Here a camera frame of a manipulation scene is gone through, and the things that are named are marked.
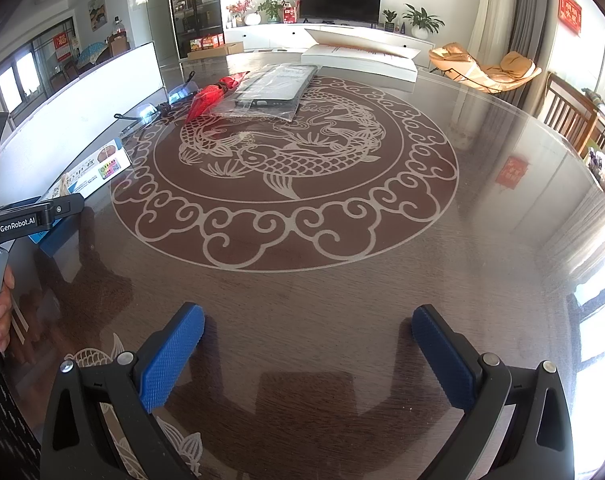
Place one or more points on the white printed box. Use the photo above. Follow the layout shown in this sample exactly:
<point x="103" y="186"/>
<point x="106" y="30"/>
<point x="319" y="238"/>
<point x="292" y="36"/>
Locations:
<point x="110" y="165"/>

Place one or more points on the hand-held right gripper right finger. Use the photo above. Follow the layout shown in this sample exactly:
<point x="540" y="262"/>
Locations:
<point x="442" y="355"/>

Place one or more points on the large water bottle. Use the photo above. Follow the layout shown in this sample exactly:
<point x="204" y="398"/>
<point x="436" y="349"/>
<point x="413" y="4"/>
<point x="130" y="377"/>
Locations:
<point x="121" y="30"/>

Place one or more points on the red door poster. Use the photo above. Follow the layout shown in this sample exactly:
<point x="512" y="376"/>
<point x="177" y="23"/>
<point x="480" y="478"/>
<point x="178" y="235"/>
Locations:
<point x="60" y="46"/>

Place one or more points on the large green potted plant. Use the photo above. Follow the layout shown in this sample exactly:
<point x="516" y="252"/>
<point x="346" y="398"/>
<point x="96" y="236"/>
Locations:
<point x="422" y="20"/>

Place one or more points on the large white flat box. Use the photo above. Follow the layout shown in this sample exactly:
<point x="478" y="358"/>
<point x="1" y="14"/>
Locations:
<point x="362" y="57"/>

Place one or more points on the red packet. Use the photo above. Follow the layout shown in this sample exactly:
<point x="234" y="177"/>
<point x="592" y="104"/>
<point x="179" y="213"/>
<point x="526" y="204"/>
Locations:
<point x="212" y="97"/>

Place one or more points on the grey and white curtain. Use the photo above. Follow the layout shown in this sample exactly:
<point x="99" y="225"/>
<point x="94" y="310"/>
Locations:
<point x="502" y="15"/>

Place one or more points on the white board panel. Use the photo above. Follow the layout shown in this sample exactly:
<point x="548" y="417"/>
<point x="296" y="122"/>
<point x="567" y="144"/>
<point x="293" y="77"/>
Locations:
<point x="82" y="110"/>

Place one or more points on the red gift bag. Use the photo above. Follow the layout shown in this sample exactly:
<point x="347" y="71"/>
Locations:
<point x="288" y="13"/>

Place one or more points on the red wall hanging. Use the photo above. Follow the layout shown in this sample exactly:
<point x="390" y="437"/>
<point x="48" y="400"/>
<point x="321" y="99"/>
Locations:
<point x="570" y="11"/>

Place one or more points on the cardboard box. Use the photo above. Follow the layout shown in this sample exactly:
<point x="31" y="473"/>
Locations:
<point x="230" y="50"/>

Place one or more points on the red flower arrangement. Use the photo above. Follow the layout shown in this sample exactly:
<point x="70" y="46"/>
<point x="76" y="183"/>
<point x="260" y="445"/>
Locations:
<point x="240" y="11"/>

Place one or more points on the small green potted plant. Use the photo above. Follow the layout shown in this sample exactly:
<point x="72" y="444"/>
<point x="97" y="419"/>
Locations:
<point x="390" y="19"/>

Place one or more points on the black television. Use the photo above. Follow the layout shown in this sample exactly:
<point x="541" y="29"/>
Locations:
<point x="340" y="2"/>

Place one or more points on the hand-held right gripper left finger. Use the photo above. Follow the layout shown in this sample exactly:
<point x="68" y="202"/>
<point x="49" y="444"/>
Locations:
<point x="172" y="360"/>

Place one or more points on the round white vase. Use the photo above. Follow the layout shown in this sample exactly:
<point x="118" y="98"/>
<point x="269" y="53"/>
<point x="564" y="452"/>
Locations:
<point x="252" y="18"/>

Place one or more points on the wooden chair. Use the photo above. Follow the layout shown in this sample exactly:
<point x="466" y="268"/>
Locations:
<point x="570" y="107"/>

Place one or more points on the framed wall painting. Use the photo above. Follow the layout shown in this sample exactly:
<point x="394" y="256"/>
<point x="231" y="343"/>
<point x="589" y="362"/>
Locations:
<point x="96" y="11"/>

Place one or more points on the white television console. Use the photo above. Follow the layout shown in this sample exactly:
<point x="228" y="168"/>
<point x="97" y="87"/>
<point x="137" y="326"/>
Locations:
<point x="262" y="37"/>

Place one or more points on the orange packages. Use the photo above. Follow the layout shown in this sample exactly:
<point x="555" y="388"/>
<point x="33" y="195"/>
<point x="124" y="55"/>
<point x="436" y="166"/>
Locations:
<point x="207" y="42"/>

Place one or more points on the person's left hand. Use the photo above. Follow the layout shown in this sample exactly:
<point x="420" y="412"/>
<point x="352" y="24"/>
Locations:
<point x="2" y="310"/>

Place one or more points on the orange lounge chair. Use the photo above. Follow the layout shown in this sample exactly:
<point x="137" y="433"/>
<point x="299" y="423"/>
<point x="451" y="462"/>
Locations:
<point x="477" y="71"/>

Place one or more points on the leafy green potted plant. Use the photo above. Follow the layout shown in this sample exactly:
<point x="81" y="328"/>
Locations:
<point x="271" y="9"/>

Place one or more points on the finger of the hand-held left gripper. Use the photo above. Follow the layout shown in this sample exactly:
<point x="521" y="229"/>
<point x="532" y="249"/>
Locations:
<point x="67" y="209"/>

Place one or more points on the clear bag with dark item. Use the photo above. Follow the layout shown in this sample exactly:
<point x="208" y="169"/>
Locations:
<point x="272" y="87"/>

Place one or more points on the blue patterned cloth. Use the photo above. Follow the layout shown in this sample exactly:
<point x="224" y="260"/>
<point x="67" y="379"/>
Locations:
<point x="91" y="53"/>

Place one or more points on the black glass cabinet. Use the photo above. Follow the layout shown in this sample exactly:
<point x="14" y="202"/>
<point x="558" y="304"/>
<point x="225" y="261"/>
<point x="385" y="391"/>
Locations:
<point x="195" y="5"/>

